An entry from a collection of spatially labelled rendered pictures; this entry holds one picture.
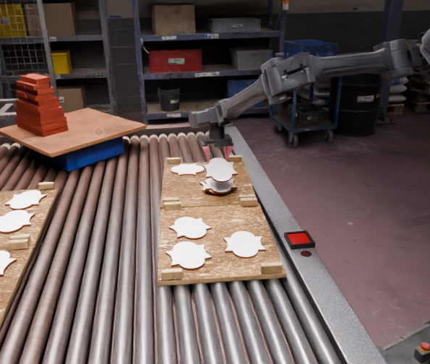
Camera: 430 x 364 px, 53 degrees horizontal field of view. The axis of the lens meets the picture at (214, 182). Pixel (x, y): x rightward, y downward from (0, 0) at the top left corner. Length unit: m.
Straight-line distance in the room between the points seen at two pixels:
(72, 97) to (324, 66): 4.98
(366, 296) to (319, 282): 1.50
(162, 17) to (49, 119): 3.66
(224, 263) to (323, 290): 0.28
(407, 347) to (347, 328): 1.03
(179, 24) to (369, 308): 4.07
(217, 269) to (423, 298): 1.79
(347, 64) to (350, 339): 0.68
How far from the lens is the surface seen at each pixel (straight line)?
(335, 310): 1.16
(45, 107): 2.07
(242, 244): 1.31
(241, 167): 1.85
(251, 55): 5.74
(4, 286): 1.30
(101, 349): 1.06
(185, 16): 5.63
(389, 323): 2.59
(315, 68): 1.14
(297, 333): 1.07
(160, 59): 5.56
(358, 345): 1.08
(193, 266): 1.22
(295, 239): 1.38
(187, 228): 1.39
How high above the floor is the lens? 1.65
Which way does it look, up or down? 25 degrees down
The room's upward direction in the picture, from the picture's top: 1 degrees counter-clockwise
